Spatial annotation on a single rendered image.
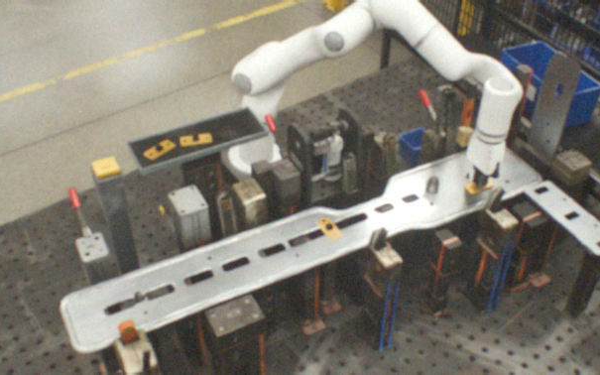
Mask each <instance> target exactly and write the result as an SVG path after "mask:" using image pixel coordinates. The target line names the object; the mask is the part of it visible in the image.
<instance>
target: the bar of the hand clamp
mask: <svg viewBox="0 0 600 375"><path fill-rule="evenodd" d="M454 98H455V92H453V91H451V87H449V85H443V86H440V87H439V88H438V89H437V96H436V117H435V132H437V133H438V134H439V142H438V143H440V140H441V128H442V130H443V132H444V133H445V135H444V136H443V138H442V139H444V140H445V141H448V140H449V123H450V106H451V101H452V100H453V99H454Z"/></svg>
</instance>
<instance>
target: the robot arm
mask: <svg viewBox="0 0 600 375"><path fill-rule="evenodd" d="M384 28H387V29H391V30H396V31H399V32H400V33H401V34H402V35H403V36H404V38H405V39H406V40H407V41H408V42H409V43H410V45H411V46H412V47H413V48H414V49H416V50H417V51H418V52H419V53H420V55H421V56H422V57H423V58H424V59H425V60H426V61H427V62H428V63H429V64H430V65H432V66H433V67H434V68H435V69H436V71H437V72H438V73H439V74H441V75H442V76H443V77H444V78H446V79H447V80H457V79H460V78H462V77H471V78H474V79H476V80H478V81H479V82H481V83H482V85H483V86H484V89H483V94H482V98H481V104H480V109H479V114H478V118H477V124H476V129H475V131H474V133H473V135H472V138H471V141H470V144H469V147H468V151H467V158H468V160H469V161H470V162H471V163H473V171H474V174H473V179H472V183H475V182H477V181H478V185H477V187H478V188H484V187H485V186H486V185H487V184H488V181H489V178H492V179H497V178H498V177H499V172H500V169H501V166H503V162H504V157H505V140H506V139H507V136H508V131H509V127H510V123H511V119H512V114H513V111H514V109H515V107H516V106H517V104H518V103H519V101H520V99H521V97H522V93H523V92H522V88H521V86H520V85H519V82H518V81H517V80H516V79H515V78H514V76H513V75H512V74H511V73H510V72H509V71H508V70H507V69H505V68H503V67H502V65H501V64H500V63H499V62H497V61H496V60H494V59H492V58H490V57H486V56H481V55H474V54H470V53H467V52H466V50H464V49H463V48H462V47H461V46H460V44H459V43H458V42H457V41H456V40H455V39H454V38H453V37H452V36H450V35H449V33H448V32H447V31H446V30H445V29H444V28H443V27H442V26H441V25H440V24H439V23H438V22H437V21H436V20H435V19H433V18H432V15H431V14H430V13H429V12H428V11H427V10H426V9H425V8H424V6H423V5H422V4H421V3H420V2H419V1H417V0H357V1H356V2H354V4H353V5H351V6H350V7H349V8H346V9H345V10H344V11H342V12H341V13H340V14H338V15H337V16H336V17H334V18H333V19H330V20H328V21H327V23H325V24H323V25H321V26H319V27H311V28H309V29H306V30H304V31H302V32H300V33H297V34H296V35H294V36H292V37H290V38H288V39H287V40H286V41H284V42H281V43H280V44H279V43H268V44H266V45H264V46H262V47H260V48H259V49H257V50H256V51H255V52H253V53H252V54H249V55H248V56H247V58H245V59H244V60H242V61H241V62H240V63H239V64H237V65H236V66H235V68H233V70H232V76H231V78H232V83H233V86H234V87H236V89H237V91H238V92H239V93H241V94H242V95H244V97H243V99H242V103H241V108H244V107H247V105H248V107H249V108H250V109H252V110H253V111H254V113H255V114H256V115H257V116H258V118H259V119H260V120H261V121H262V122H263V125H264V126H265V127H266V128H268V130H269V132H270V136H268V137H264V138H260V140H257V141H254V142H250V143H246V144H243V145H240V146H237V147H232V148H231V149H230V151H229V161H230V163H231V165H232V166H233V167H234V168H236V169H238V171H239V172H242V173H244V174H247V175H252V173H250V164H253V163H256V162H259V161H262V160H265V159H266V160H268V162H269V163H271V162H275V161H277V160H280V159H281V157H280V154H279V151H280V149H279V147H278V146H277V145H276V144H275V137H274V134H273V133H271V130H270V128H269V126H268V122H266V120H265V118H264V117H265V115H266V114H271V115H272V118H273V120H274V122H275V126H276V119H277V107H278V102H279V100H280V98H281V96H282V94H284V92H285V88H286V86H287V84H288V81H289V79H290V76H291V75H293V73H295V72H296V71H298V70H301V69H303V68H305V67H307V66H309V65H311V64H314V63H318V62H320V61H323V60H327V59H329V60H335V59H338V58H340V56H343V55H345V54H346V53H349V52H351V51H352V50H354V49H355V48H356V47H357V46H359V45H360V44H361V43H362V42H363V41H366V40H367V38H368V37H369V36H370V35H371V34H373V33H374V32H376V31H378V30H380V29H384Z"/></svg>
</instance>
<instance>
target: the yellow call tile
mask: <svg viewBox="0 0 600 375"><path fill-rule="evenodd" d="M91 165H92V168H93V170H94V172H95V174H96V176H97V177H98V178H99V179H100V178H103V177H106V176H110V175H113V174H117V173H120V168H119V166H118V164H117V162H115V160H114V158H113V157H110V158H107V159H104V160H100V161H96V162H92V163H91Z"/></svg>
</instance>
